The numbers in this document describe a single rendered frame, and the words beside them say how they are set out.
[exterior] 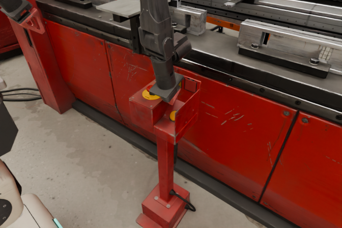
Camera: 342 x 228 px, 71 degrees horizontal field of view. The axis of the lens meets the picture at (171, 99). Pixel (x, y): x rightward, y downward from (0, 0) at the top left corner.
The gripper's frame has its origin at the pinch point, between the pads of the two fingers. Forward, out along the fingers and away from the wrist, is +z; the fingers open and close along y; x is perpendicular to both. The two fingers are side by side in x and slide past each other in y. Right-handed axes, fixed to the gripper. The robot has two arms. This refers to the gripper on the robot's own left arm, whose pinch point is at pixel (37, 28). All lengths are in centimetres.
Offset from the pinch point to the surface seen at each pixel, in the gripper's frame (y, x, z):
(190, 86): -42, -18, 30
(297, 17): -56, -72, 42
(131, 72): 5, -18, 50
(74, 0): 52, -33, 27
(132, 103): -29.3, -0.6, 26.2
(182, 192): -41, 14, 91
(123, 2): 0.7, -32.8, 16.3
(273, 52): -59, -45, 33
